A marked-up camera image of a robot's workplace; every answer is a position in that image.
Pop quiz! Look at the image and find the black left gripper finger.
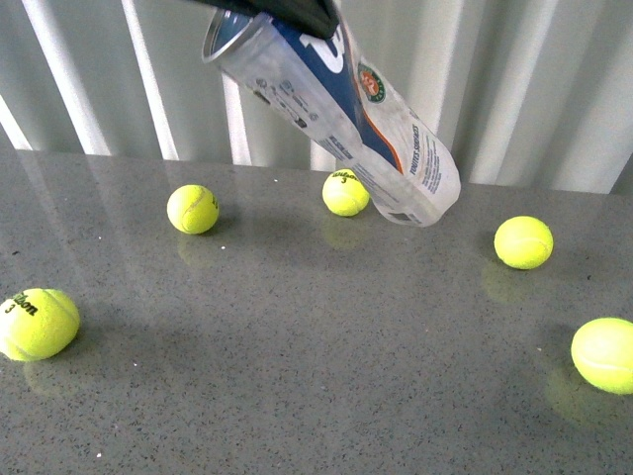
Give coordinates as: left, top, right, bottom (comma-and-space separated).
196, 0, 340, 40

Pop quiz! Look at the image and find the clear Wilson tennis ball can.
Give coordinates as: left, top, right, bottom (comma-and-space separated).
203, 10, 461, 227

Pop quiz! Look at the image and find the Wilson tennis ball near curtain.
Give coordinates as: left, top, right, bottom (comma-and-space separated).
321, 168, 370, 217

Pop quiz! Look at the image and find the yellow tennis ball black print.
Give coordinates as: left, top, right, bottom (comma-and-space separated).
166, 184, 220, 235

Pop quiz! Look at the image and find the plain yellow tennis ball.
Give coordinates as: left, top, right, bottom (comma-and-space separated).
494, 216, 554, 270

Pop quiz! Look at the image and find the Wilson 3 tennis ball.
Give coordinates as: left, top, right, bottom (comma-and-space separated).
1, 288, 80, 362

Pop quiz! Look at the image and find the Roland Garros tennis ball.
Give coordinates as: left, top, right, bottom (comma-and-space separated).
571, 317, 632, 395

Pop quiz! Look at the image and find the white pleated curtain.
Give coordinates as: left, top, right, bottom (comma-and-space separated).
1, 1, 632, 195

